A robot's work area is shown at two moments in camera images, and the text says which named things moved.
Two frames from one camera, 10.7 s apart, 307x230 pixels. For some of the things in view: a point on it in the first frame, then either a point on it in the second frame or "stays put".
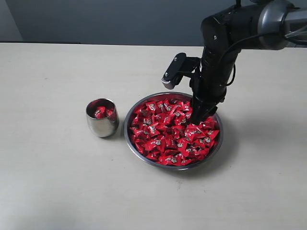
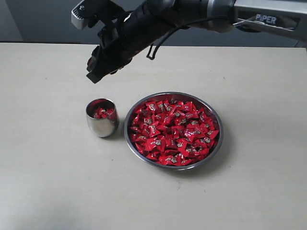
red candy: [175, 159] stays put
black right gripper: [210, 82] to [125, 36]
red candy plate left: [140, 132] stays put
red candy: [100, 112] stays put
